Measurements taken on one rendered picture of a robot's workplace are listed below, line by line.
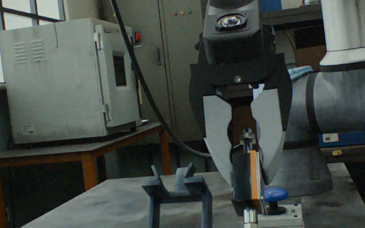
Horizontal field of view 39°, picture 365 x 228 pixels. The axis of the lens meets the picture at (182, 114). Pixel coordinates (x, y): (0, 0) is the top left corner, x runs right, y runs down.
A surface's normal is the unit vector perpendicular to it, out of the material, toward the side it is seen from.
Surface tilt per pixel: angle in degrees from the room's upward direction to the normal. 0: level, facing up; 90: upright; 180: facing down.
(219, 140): 90
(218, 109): 90
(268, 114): 90
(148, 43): 90
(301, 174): 72
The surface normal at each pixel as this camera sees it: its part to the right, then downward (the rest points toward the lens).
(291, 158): -0.16, -0.24
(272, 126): -0.21, 0.07
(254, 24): -0.19, -0.80
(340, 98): -0.59, 0.08
